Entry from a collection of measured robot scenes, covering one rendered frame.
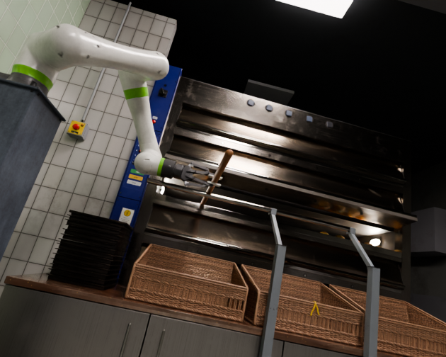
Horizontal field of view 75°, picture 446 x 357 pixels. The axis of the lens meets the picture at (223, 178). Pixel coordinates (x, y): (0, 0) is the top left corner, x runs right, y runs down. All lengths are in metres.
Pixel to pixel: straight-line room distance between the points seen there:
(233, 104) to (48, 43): 1.43
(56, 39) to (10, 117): 0.29
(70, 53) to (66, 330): 1.06
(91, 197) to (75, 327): 0.87
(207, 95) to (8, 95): 1.45
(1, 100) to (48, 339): 0.92
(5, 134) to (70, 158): 1.09
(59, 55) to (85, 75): 1.27
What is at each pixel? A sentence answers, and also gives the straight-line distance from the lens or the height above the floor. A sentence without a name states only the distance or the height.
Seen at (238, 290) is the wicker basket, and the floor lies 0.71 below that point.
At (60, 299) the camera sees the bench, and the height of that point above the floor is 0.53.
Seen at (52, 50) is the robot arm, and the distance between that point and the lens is 1.17.
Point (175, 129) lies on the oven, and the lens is 2.13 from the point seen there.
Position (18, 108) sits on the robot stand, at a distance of 1.13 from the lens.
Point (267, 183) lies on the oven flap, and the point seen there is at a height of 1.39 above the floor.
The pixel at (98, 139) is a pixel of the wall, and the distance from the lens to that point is 2.16.
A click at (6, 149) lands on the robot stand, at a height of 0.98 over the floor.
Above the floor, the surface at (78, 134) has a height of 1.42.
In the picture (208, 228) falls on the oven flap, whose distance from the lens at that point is 1.96.
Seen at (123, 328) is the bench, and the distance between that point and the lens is 1.42.
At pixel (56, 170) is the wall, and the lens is 2.15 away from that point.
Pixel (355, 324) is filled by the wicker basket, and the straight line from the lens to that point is 1.71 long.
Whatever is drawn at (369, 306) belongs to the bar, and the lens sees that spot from 1.63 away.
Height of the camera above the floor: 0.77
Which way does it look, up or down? 18 degrees up
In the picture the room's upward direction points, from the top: 13 degrees clockwise
